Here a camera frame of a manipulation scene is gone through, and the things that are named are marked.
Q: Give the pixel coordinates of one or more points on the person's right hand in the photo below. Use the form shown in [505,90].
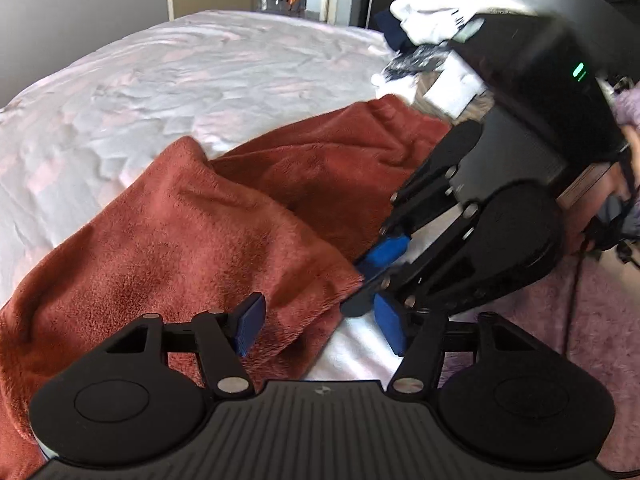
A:
[592,187]

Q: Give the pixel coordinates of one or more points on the navy blue cloth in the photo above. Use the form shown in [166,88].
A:
[392,30]

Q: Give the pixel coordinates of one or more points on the white folded cloth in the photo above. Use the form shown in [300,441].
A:
[457,82]

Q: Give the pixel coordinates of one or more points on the black white patterned cloth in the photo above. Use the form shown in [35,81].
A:
[415,60]

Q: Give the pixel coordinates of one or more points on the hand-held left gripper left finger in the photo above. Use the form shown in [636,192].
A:
[250,321]

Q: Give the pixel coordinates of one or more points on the beige cloth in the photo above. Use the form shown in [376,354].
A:
[430,91]

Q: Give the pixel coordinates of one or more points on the pink rug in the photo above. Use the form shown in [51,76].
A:
[600,345]

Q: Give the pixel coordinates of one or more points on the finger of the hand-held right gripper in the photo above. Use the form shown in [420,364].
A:
[384,256]
[430,270]

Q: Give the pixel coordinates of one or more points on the rust red fleece garment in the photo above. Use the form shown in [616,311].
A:
[175,240]

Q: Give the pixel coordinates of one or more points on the white bed sheet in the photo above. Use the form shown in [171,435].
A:
[175,70]

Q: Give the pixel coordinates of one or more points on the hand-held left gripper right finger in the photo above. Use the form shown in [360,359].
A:
[392,326]

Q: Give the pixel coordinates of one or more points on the white garment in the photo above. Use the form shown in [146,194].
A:
[440,7]

